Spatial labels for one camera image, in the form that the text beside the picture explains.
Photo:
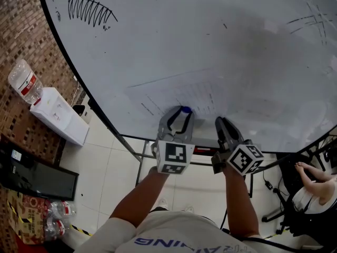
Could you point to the person's white right shoe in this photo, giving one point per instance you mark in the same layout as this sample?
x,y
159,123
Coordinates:
x,y
189,209

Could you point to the red printed cardboard box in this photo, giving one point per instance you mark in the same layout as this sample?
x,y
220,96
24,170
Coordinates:
x,y
26,215

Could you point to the black office chair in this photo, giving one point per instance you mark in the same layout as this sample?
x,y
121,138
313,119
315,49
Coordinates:
x,y
289,194

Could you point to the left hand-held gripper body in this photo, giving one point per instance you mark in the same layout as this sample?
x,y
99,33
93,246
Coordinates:
x,y
173,155

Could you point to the white water dispenser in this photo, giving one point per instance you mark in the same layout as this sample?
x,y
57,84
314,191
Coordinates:
x,y
60,115

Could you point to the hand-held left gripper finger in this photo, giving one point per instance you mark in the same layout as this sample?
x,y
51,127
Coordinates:
x,y
190,126
164,120

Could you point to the pack of water bottles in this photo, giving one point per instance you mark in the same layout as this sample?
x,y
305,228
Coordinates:
x,y
58,219

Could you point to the dark red marker pen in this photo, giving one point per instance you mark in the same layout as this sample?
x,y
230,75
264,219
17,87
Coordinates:
x,y
206,150

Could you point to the black flat monitor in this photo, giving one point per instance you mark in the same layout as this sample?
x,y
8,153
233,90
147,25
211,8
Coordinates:
x,y
37,175

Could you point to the large white whiteboard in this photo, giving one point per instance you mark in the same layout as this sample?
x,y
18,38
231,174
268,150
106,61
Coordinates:
x,y
184,49

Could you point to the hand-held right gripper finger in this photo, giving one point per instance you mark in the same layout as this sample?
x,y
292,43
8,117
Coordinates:
x,y
234,133
219,130

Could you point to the person's white left shoe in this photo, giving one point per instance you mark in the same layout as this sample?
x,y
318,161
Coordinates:
x,y
163,203

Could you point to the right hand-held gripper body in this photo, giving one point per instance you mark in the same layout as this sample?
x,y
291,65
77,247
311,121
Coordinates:
x,y
243,157

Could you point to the black power adapter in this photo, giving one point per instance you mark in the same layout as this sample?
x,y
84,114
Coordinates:
x,y
268,185

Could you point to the person's white shirt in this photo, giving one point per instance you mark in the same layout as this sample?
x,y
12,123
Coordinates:
x,y
171,233

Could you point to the person's white shoe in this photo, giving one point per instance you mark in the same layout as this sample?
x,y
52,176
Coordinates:
x,y
189,209
163,203

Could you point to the person's left forearm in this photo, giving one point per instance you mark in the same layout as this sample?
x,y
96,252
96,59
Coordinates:
x,y
139,196

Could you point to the person's right forearm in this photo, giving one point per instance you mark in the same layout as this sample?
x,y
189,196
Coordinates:
x,y
241,204

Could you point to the round blue magnet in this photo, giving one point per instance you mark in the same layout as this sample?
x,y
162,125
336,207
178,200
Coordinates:
x,y
186,109

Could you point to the clear water jug red label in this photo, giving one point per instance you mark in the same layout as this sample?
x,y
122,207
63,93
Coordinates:
x,y
25,80

